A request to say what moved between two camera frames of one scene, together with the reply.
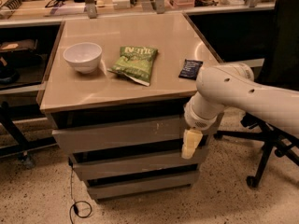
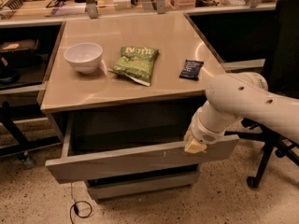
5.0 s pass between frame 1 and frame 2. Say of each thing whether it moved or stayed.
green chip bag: stayed
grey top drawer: moved
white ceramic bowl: stayed
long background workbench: stayed
